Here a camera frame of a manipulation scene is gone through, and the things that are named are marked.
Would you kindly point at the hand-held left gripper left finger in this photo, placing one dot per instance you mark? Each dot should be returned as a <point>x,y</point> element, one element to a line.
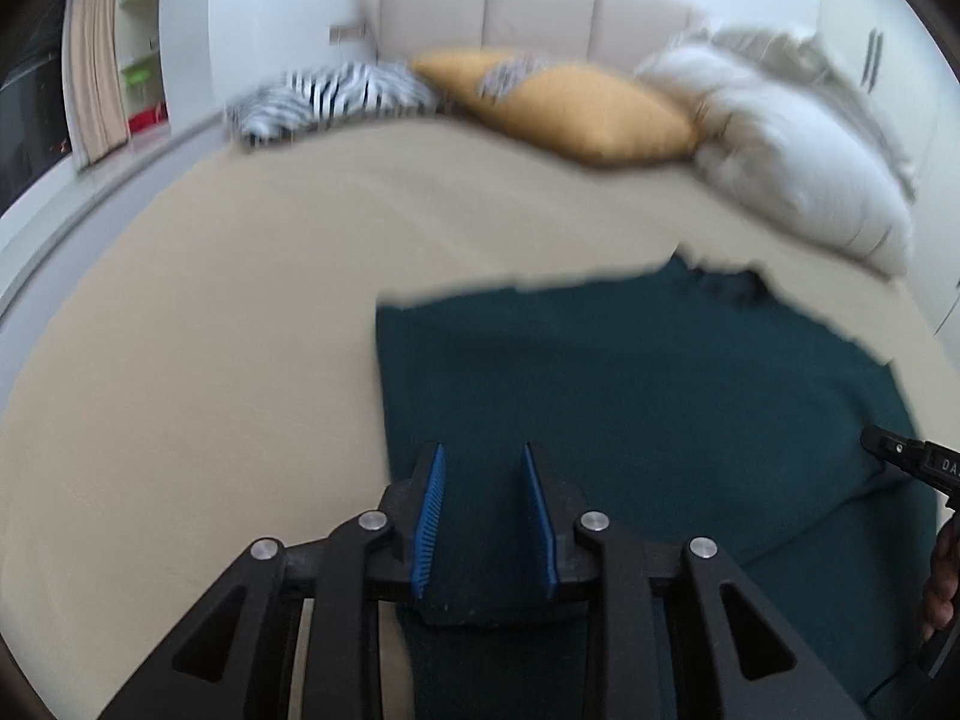
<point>426,521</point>

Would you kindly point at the red box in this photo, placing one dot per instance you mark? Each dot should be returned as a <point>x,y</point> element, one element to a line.
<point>146,121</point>

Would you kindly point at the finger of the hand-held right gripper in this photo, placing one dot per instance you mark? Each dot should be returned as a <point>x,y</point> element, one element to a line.
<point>892,450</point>

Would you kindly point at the green box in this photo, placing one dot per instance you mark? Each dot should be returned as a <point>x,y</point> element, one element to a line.
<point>139,75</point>

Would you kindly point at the dark green garment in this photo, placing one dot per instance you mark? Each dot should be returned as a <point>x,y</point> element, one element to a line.
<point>637,390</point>

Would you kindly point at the zebra striped pillow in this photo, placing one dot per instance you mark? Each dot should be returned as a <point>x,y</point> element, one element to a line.
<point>337,94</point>

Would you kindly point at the wall switch panel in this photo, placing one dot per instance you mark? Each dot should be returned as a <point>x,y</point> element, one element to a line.
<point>346,32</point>

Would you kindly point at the dark window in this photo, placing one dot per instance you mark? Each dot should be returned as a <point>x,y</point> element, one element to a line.
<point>34,105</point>

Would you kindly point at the white folded duvet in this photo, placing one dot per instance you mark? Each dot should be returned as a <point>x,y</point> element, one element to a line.
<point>787,142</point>

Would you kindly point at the white window ledge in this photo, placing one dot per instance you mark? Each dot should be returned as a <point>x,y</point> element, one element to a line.
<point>97,195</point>

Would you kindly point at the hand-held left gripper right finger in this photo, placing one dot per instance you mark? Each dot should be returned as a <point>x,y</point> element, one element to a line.
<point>540,525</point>

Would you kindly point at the beige bed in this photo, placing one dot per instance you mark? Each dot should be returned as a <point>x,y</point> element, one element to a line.
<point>225,315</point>

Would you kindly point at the white wardrobe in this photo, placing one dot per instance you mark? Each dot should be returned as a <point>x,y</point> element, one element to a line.
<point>892,52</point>

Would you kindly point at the white wall shelf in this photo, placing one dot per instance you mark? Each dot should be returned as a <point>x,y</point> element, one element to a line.
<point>142,22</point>

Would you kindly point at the person's right hand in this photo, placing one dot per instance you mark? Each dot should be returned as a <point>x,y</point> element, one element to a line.
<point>943,585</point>

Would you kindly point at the beige curtain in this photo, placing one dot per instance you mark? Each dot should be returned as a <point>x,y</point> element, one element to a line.
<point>94,67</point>

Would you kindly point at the beige padded headboard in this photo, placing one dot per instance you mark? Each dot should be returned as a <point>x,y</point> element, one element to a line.
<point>540,7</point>

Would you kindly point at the yellow pillow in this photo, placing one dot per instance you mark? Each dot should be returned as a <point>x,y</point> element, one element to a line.
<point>585,116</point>

